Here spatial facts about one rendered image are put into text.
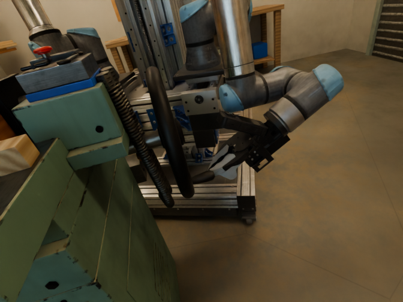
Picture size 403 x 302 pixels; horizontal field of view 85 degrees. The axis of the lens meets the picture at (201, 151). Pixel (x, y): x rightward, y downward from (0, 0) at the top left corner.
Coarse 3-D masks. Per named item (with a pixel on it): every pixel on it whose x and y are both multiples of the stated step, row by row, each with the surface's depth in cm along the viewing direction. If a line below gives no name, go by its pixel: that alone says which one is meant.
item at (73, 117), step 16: (64, 96) 33; (80, 96) 33; (96, 96) 34; (16, 112) 33; (32, 112) 33; (48, 112) 34; (64, 112) 34; (80, 112) 35; (96, 112) 35; (112, 112) 36; (32, 128) 34; (48, 128) 35; (64, 128) 35; (80, 128) 36; (96, 128) 36; (112, 128) 37; (64, 144) 37; (80, 144) 37
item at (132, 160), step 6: (126, 156) 82; (132, 156) 81; (132, 162) 78; (138, 162) 77; (132, 168) 76; (138, 168) 77; (144, 168) 80; (138, 174) 78; (144, 174) 79; (138, 180) 79; (144, 180) 80
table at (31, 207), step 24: (48, 144) 34; (96, 144) 38; (120, 144) 37; (48, 168) 31; (72, 168) 37; (0, 192) 25; (24, 192) 25; (48, 192) 29; (0, 216) 22; (24, 216) 24; (48, 216) 28; (0, 240) 20; (24, 240) 23; (0, 264) 20; (24, 264) 22; (0, 288) 19
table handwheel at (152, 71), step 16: (160, 80) 37; (160, 96) 35; (160, 112) 34; (160, 128) 34; (176, 128) 35; (160, 144) 47; (176, 144) 35; (176, 160) 35; (176, 176) 37; (192, 192) 42
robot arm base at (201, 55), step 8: (208, 40) 84; (192, 48) 85; (200, 48) 84; (208, 48) 85; (192, 56) 86; (200, 56) 85; (208, 56) 85; (216, 56) 87; (192, 64) 87; (200, 64) 86; (208, 64) 86; (216, 64) 88
